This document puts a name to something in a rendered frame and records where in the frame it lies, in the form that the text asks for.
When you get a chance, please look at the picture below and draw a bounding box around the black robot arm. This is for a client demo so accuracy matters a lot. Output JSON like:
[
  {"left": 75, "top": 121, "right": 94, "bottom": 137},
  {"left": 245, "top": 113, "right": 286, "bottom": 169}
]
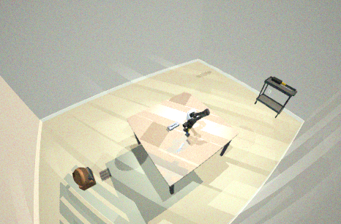
[{"left": 182, "top": 108, "right": 211, "bottom": 128}]

